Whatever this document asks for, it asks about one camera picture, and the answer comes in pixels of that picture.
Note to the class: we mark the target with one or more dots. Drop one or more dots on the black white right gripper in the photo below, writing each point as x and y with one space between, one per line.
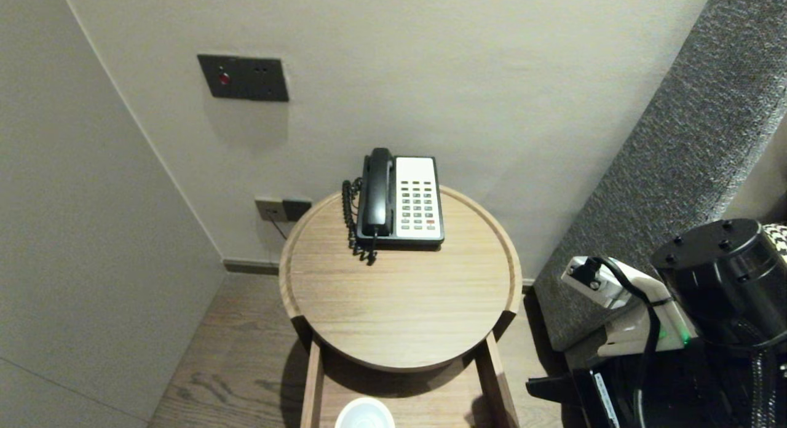
676 332

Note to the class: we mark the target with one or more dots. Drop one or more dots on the round wooden nightstand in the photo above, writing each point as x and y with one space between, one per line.
418 403

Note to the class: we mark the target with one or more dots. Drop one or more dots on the white round puck device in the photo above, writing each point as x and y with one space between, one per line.
364 416

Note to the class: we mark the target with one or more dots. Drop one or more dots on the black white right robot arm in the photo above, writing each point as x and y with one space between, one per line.
719 274

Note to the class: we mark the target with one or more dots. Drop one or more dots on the black white houndstooth pillow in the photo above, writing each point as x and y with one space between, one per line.
779 237

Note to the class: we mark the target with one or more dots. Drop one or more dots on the grey fabric headboard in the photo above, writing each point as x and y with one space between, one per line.
676 170

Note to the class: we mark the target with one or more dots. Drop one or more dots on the round wooden side table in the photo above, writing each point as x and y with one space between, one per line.
399 293

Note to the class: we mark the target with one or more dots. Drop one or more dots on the black and white telephone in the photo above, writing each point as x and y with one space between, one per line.
415 194

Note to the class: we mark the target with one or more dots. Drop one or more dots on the black telephone handset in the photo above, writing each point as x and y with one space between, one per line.
376 194

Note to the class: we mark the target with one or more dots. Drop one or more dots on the dark wall outlet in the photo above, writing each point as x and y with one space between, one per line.
297 208

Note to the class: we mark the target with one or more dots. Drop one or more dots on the beige wall outlet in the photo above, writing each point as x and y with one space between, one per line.
268 210

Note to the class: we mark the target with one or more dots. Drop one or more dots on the dark wall switch panel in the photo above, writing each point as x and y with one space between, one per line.
246 79

